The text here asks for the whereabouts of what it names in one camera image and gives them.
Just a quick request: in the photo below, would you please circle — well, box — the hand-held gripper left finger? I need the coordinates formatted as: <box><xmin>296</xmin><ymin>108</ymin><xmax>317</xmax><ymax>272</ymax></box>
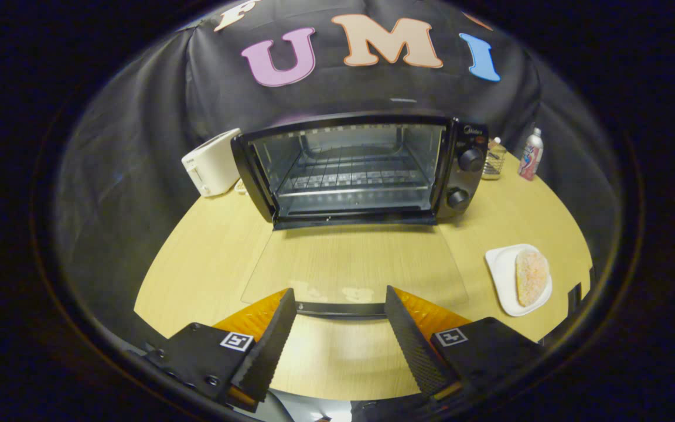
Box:
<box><xmin>138</xmin><ymin>287</ymin><xmax>297</xmax><ymax>411</ymax></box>

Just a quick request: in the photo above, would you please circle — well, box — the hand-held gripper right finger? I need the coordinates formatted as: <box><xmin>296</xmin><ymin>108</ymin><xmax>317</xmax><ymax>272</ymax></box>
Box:
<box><xmin>384</xmin><ymin>285</ymin><xmax>549</xmax><ymax>402</ymax></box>

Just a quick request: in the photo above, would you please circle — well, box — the black toaster oven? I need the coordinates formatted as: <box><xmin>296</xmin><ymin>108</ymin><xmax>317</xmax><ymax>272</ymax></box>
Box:
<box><xmin>231</xmin><ymin>111</ymin><xmax>489</xmax><ymax>319</ymax></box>

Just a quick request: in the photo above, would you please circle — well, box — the white bread toaster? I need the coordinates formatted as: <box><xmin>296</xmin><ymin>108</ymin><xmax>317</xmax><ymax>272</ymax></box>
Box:
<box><xmin>181</xmin><ymin>128</ymin><xmax>243</xmax><ymax>197</ymax></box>

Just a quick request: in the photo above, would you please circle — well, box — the white square plate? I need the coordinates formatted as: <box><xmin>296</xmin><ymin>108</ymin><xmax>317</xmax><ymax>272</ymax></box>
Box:
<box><xmin>485</xmin><ymin>243</ymin><xmax>553</xmax><ymax>318</ymax></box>

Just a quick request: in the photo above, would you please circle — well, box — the clear glass jar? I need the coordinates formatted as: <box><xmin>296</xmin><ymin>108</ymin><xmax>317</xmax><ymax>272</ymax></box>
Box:
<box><xmin>482</xmin><ymin>137</ymin><xmax>507</xmax><ymax>181</ymax></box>

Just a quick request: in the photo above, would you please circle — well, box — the silver spray bottle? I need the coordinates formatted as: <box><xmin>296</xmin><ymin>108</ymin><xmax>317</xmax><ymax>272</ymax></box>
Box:
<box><xmin>518</xmin><ymin>128</ymin><xmax>544</xmax><ymax>181</ymax></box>

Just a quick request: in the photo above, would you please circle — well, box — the black backdrop cloth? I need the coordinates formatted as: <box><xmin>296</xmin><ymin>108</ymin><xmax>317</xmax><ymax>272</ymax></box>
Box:
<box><xmin>53</xmin><ymin>0</ymin><xmax>619</xmax><ymax>346</ymax></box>

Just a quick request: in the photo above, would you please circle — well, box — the metal oven wire rack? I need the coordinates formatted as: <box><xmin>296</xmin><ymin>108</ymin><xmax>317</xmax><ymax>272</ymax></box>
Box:
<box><xmin>279</xmin><ymin>147</ymin><xmax>432</xmax><ymax>197</ymax></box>

